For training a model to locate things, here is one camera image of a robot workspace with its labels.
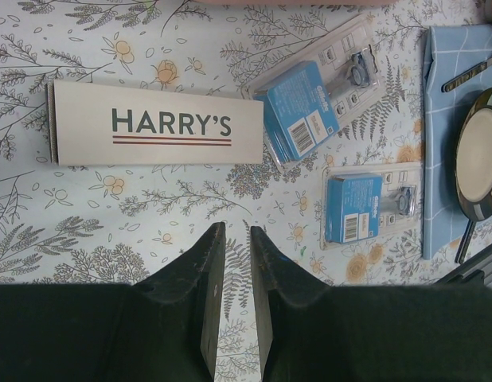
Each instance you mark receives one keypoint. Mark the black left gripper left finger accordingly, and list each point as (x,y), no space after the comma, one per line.
(164,328)

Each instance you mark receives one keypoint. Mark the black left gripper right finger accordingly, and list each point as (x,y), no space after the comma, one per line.
(311,331)

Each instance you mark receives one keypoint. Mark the Gillette razor blister pack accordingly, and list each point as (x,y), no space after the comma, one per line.
(364,202)
(310,96)

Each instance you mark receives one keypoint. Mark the white Harry's razor box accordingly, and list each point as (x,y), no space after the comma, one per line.
(97,125)

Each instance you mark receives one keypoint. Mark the pink three-tier wooden shelf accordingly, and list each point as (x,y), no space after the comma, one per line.
(299,2)

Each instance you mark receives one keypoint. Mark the dark rimmed cream plate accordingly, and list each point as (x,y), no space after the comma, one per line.
(473,160)

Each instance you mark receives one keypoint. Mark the blue checkered cloth napkin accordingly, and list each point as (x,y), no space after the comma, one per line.
(449,52)

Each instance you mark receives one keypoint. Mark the dark handled table knife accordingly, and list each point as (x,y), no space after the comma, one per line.
(465,242)

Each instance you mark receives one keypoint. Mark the metal fork dark handle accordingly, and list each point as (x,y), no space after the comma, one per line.
(467,75)

